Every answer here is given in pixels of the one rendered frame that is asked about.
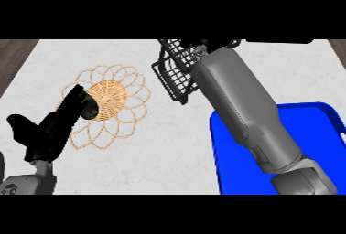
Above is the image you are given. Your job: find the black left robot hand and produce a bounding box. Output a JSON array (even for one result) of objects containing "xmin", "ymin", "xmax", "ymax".
[{"xmin": 5, "ymin": 83, "xmax": 91, "ymax": 163}]

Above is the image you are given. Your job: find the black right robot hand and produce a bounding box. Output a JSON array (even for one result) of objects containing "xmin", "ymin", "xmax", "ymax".
[{"xmin": 193, "ymin": 38, "xmax": 229, "ymax": 57}]

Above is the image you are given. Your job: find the flower-shaped wicker placemat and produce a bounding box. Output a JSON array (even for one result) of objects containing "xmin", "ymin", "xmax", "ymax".
[{"xmin": 54, "ymin": 63, "xmax": 152, "ymax": 152}]

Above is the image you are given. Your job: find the blue tray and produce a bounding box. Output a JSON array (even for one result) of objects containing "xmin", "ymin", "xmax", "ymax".
[{"xmin": 208, "ymin": 101, "xmax": 346, "ymax": 196}]

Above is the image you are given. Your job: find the black wire tiered basket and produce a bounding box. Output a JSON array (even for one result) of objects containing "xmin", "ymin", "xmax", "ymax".
[{"xmin": 149, "ymin": 38, "xmax": 243, "ymax": 106}]

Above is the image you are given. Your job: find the dark green round fruit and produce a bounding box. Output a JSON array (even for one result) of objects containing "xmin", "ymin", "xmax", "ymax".
[{"xmin": 79, "ymin": 95, "xmax": 101, "ymax": 122}]

